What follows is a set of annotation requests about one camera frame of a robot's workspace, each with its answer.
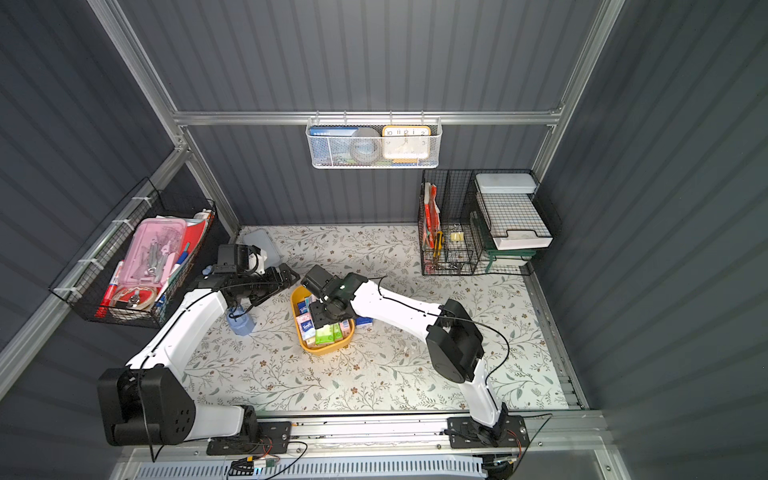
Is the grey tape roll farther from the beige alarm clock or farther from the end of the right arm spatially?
the end of the right arm

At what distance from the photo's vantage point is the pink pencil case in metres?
0.69

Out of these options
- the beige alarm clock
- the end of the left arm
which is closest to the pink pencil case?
the end of the left arm

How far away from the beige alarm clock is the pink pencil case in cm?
61

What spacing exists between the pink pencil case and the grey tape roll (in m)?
0.51

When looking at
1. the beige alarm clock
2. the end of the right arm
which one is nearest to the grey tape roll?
the beige alarm clock

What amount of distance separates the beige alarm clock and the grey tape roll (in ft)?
0.08

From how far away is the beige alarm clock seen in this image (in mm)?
889

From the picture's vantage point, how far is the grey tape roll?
34.4 inches
